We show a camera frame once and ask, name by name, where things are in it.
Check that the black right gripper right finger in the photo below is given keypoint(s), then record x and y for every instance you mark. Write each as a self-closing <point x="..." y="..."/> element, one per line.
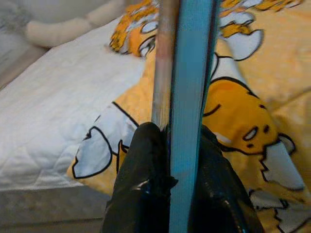
<point x="218" y="189"/>

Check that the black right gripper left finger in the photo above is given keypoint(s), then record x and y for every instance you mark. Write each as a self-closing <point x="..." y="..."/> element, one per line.
<point x="141" y="170"/>

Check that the yellow cartoon egg blanket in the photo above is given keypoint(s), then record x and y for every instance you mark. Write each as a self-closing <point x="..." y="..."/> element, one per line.
<point x="243" y="109"/>

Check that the paperback book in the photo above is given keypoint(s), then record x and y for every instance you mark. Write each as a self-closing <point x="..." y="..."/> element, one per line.
<point x="192" y="72"/>

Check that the grey mattress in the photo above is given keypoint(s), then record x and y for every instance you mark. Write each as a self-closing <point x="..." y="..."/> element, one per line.
<point x="48" y="206"/>

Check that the white quilted mattress pad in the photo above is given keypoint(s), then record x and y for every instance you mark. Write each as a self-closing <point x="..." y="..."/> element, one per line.
<point x="60" y="109"/>

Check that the beige bolster pillow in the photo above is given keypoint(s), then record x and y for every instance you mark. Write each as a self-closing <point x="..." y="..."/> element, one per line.
<point x="60" y="29"/>

